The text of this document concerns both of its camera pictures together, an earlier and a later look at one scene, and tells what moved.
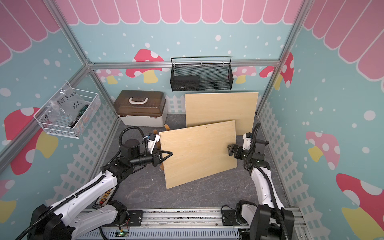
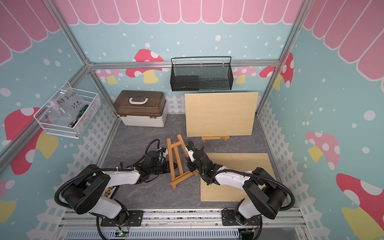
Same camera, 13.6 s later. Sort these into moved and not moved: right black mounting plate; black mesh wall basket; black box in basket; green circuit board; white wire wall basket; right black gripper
Moved: right black gripper
Not moved: green circuit board; white wire wall basket; black mesh wall basket; black box in basket; right black mounting plate
